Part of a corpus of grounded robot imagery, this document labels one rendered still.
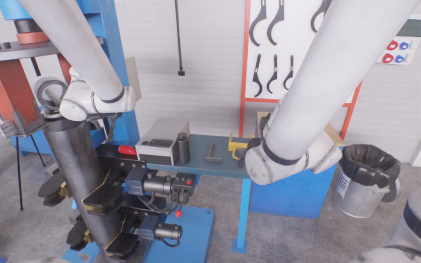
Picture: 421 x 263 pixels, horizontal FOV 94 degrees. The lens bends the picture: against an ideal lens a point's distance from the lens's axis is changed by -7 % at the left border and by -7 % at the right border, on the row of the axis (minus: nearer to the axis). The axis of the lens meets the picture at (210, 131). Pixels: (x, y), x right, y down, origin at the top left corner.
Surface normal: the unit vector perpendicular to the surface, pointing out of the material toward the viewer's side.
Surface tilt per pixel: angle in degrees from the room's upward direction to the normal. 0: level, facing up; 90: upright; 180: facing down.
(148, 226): 0
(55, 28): 129
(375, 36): 109
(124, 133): 90
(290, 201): 90
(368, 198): 93
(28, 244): 0
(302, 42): 90
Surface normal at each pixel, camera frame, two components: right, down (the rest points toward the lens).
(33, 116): 0.98, 0.08
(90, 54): 0.76, 0.62
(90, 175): 0.79, 0.29
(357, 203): -0.57, 0.45
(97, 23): -0.17, 0.48
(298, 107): -0.80, 0.37
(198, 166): -0.01, -0.87
